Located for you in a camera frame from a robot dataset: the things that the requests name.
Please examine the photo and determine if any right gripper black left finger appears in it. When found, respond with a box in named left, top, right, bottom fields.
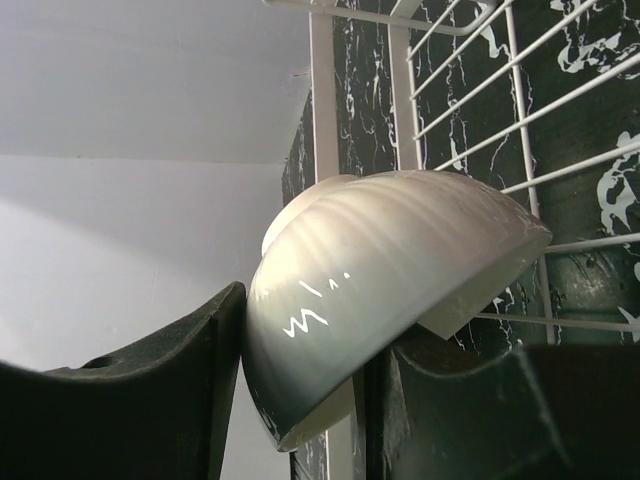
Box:
left=1, top=282, right=246, bottom=479

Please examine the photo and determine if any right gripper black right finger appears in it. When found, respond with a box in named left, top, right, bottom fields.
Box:
left=364, top=326, right=639, bottom=479

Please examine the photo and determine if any white bowl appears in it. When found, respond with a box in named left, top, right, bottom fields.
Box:
left=242, top=170, right=552, bottom=452

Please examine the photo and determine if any white wire dish rack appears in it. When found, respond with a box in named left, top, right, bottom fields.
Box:
left=290, top=1, right=639, bottom=479

